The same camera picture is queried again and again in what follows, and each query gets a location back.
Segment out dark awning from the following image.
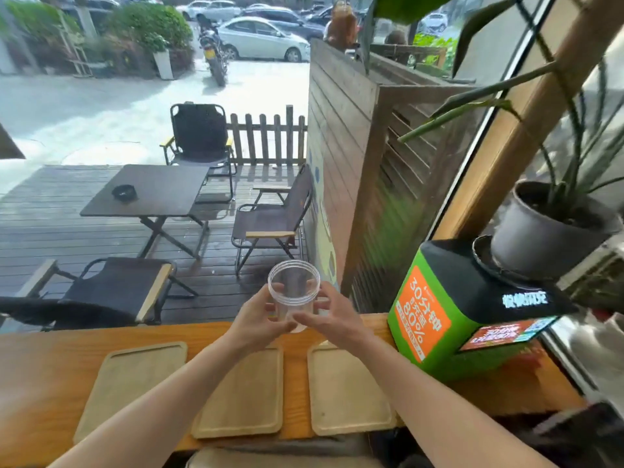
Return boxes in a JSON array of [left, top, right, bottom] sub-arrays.
[[0, 122, 26, 161]]

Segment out brown leather stool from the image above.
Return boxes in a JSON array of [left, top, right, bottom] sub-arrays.
[[185, 447, 386, 468]]

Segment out black pot saucer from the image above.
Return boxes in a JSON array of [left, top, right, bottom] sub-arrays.
[[471, 234, 562, 291]]

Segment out white planter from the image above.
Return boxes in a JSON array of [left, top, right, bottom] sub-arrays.
[[153, 48, 175, 81]]

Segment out black motorcycle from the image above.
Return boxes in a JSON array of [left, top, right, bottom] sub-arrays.
[[197, 16, 230, 88]]

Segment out green charging station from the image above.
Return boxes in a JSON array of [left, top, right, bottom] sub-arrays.
[[387, 238, 579, 384]]

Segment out wooden table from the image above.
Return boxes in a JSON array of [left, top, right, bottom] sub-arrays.
[[0, 312, 588, 468]]

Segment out green leafy plant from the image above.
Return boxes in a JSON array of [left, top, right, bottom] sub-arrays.
[[360, 0, 624, 225]]

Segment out square wooden tray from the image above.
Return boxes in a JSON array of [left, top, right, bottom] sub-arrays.
[[73, 341, 189, 445], [307, 341, 398, 437], [190, 343, 285, 439]]

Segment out black folding chair wooden armrests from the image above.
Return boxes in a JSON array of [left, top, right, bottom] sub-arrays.
[[159, 101, 239, 205], [0, 257, 200, 332], [230, 164, 315, 278]]

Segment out white car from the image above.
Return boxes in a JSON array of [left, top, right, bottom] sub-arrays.
[[175, 0, 243, 23]]

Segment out silver car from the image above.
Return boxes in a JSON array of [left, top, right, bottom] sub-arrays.
[[216, 16, 311, 63]]

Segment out person's left forearm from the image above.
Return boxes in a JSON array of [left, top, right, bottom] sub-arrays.
[[48, 335, 254, 468]]

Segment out person's right hand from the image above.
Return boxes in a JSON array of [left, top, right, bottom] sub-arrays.
[[291, 281, 375, 352]]

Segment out person's left hand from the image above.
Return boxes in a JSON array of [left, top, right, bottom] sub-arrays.
[[225, 283, 298, 359]]

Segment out painted wooden partition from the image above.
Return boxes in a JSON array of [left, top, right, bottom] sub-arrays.
[[304, 38, 481, 315]]

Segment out wooden picket fence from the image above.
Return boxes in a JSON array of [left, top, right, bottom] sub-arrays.
[[226, 104, 308, 166]]

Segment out dark outdoor folding table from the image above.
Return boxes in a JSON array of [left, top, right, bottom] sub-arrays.
[[79, 164, 211, 261]]

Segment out person's right forearm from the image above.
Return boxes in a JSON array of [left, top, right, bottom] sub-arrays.
[[358, 331, 556, 468]]

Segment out dark car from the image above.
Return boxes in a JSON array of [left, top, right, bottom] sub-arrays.
[[242, 5, 326, 42]]

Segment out green shrubs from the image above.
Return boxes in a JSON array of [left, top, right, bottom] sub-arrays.
[[5, 0, 196, 79]]

